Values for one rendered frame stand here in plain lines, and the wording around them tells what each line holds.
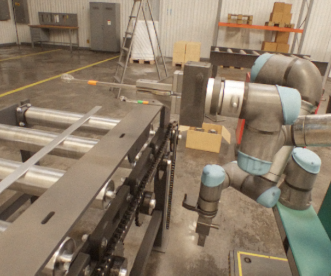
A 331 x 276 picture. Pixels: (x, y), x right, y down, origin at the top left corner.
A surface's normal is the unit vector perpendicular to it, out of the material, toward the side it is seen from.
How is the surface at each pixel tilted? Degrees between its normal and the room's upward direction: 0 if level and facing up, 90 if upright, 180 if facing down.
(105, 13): 90
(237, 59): 90
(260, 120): 90
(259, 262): 0
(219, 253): 0
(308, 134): 86
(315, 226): 0
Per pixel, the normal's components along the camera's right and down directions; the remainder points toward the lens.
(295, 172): -0.77, 0.23
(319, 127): -0.66, -0.14
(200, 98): -0.22, 0.40
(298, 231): 0.06, -0.90
